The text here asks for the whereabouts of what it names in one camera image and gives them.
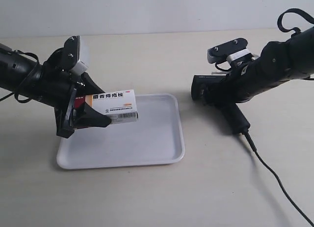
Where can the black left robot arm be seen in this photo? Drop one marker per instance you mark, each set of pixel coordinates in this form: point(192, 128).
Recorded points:
point(20, 73)

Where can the black handheld barcode scanner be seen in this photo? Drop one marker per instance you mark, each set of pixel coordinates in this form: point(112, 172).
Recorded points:
point(210, 89)

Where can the white red medicine box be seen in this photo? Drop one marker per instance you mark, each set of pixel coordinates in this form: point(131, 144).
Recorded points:
point(120, 106)

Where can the white plastic tray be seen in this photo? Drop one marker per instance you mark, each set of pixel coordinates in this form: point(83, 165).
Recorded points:
point(155, 139)

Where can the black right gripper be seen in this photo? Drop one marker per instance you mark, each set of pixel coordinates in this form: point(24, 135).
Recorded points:
point(252, 75)

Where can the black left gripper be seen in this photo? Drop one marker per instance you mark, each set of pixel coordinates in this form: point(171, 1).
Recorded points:
point(58, 88)

